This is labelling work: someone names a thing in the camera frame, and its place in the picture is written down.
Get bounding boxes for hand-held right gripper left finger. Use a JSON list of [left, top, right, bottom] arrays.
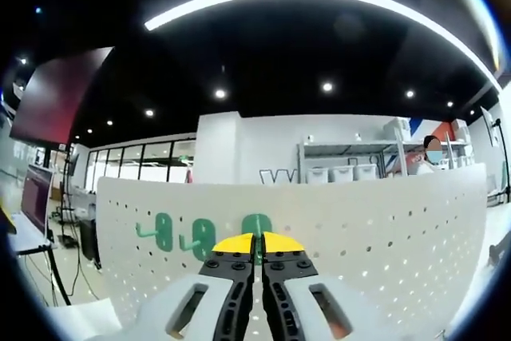
[[131, 232, 256, 341]]

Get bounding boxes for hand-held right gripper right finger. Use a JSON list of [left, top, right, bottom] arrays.
[[261, 232, 394, 341]]

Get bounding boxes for green hook assembly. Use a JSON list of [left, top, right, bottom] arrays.
[[179, 217, 219, 262], [135, 212, 175, 252], [241, 212, 275, 266]]

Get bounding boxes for white perforated mounting plate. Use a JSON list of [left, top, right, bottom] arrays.
[[97, 163, 489, 330]]

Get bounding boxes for black computer case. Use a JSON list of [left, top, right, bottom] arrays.
[[79, 219, 101, 268]]

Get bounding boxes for white storage bin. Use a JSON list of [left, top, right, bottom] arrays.
[[330, 165, 355, 184], [355, 164, 378, 182], [306, 167, 329, 184]]

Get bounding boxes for grey metal shelf rack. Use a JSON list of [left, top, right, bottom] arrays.
[[299, 127, 476, 184]]

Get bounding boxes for white side desk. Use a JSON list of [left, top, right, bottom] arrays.
[[11, 212, 73, 307]]

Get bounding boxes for laptop with purple screen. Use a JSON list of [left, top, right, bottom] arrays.
[[19, 165, 55, 238]]

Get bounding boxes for round ceiling spotlights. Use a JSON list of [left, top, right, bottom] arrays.
[[18, 5, 476, 134]]

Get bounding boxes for large dark red screen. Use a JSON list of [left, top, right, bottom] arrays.
[[8, 46, 116, 146]]

